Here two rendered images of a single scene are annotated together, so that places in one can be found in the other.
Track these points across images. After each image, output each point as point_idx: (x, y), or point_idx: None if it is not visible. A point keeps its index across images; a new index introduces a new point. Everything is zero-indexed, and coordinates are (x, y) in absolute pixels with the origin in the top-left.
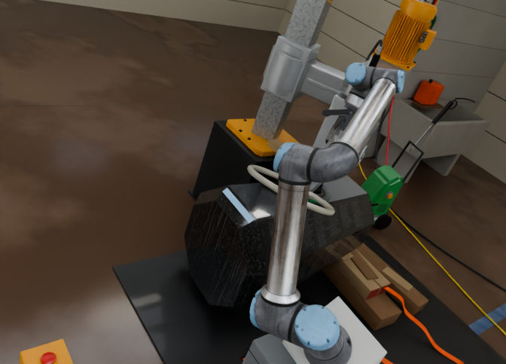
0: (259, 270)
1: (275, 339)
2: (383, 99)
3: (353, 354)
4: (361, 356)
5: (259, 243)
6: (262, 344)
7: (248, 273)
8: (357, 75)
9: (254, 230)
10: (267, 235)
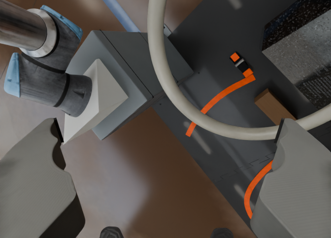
0: (267, 40)
1: (99, 51)
2: None
3: (71, 117)
4: (68, 123)
5: (298, 26)
6: (90, 39)
7: (265, 27)
8: None
9: (317, 9)
10: (316, 37)
